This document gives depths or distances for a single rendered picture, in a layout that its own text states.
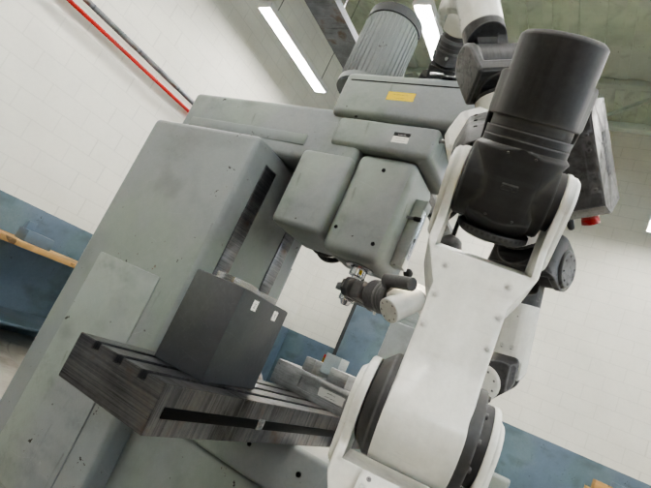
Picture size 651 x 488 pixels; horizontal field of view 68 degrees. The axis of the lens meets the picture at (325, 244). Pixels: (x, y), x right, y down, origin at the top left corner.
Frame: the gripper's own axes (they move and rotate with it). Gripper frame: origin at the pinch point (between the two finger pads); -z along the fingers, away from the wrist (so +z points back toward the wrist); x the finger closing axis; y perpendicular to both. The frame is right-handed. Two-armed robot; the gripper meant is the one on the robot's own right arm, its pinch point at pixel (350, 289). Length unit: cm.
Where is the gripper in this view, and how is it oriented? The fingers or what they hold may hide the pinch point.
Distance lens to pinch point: 139.9
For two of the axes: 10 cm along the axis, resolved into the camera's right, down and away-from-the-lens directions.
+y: -3.9, 8.9, -2.2
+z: 5.7, 0.5, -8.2
